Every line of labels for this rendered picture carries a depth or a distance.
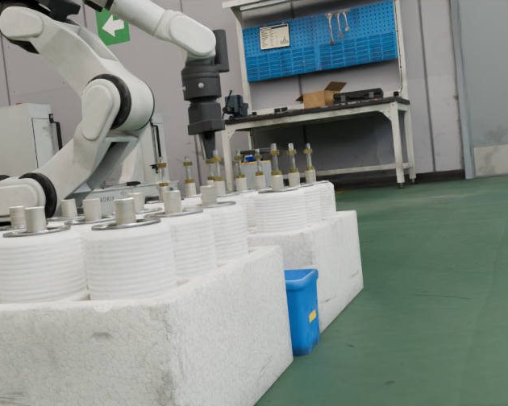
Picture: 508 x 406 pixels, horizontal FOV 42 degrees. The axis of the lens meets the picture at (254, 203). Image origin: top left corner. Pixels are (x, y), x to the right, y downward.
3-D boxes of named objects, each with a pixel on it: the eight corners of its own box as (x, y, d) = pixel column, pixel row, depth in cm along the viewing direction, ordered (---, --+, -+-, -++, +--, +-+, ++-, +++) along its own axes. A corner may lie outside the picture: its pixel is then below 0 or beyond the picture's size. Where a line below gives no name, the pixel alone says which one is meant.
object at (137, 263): (84, 402, 71) (64, 234, 70) (129, 372, 80) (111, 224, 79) (164, 403, 68) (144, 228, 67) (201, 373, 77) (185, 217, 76)
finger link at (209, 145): (203, 159, 153) (201, 132, 153) (216, 158, 154) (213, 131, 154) (206, 159, 151) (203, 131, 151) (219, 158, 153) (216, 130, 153)
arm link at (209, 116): (236, 128, 150) (231, 75, 150) (197, 131, 146) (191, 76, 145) (213, 133, 161) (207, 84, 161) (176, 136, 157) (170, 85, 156)
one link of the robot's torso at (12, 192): (-16, 227, 184) (-23, 180, 183) (33, 219, 202) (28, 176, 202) (43, 222, 176) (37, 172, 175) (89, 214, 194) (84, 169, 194)
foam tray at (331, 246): (126, 337, 129) (115, 245, 128) (208, 293, 166) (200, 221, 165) (321, 334, 115) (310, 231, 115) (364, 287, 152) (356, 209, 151)
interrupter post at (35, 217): (22, 238, 76) (18, 209, 76) (35, 234, 79) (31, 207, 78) (39, 236, 75) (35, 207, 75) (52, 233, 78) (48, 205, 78)
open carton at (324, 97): (313, 112, 634) (310, 89, 632) (349, 107, 610) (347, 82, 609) (296, 112, 610) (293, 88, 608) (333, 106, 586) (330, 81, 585)
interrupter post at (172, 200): (161, 218, 83) (158, 192, 83) (169, 217, 86) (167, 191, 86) (178, 217, 83) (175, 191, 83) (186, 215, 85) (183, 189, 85)
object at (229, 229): (179, 340, 93) (164, 212, 92) (206, 323, 102) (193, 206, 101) (243, 339, 90) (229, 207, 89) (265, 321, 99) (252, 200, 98)
